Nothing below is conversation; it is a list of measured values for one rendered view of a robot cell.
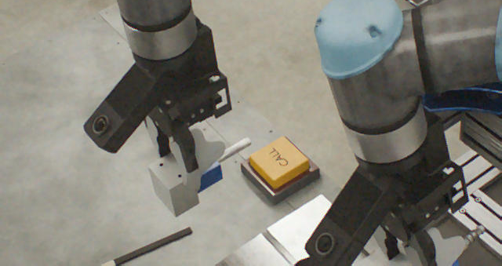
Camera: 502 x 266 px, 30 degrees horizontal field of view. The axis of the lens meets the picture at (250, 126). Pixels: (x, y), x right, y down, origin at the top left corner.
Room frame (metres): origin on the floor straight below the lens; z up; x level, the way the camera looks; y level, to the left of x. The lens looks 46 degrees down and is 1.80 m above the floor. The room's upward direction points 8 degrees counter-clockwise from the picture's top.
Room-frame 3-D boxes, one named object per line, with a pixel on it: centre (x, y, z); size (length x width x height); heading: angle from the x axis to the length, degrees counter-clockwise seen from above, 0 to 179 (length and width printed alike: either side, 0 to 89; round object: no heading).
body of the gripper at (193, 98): (0.79, 0.07, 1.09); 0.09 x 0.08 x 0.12; 120
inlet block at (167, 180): (0.80, 0.06, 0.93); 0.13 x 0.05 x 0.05; 120
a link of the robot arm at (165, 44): (0.79, 0.08, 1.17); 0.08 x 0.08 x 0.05
